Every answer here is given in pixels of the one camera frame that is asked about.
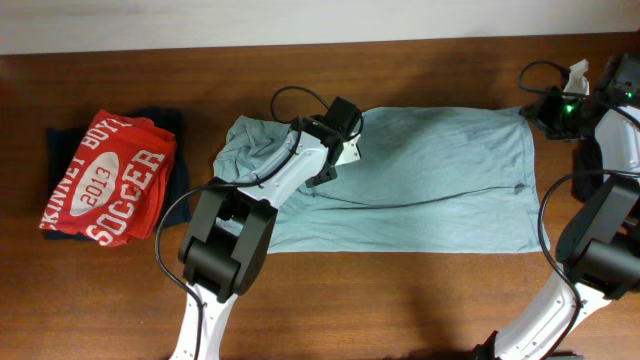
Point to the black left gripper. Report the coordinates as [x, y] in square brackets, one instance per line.
[330, 172]

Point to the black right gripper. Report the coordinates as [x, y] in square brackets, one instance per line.
[539, 112]

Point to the light blue t-shirt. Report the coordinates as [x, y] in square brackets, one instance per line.
[442, 180]

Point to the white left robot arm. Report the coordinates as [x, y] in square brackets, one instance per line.
[229, 234]

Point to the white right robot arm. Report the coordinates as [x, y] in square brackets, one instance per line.
[596, 260]

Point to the black crumpled clothes pile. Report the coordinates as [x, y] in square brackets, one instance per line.
[586, 157]

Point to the red folded soccer t-shirt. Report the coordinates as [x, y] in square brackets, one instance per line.
[113, 189]

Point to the dark navy folded garment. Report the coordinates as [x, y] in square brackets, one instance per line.
[62, 144]

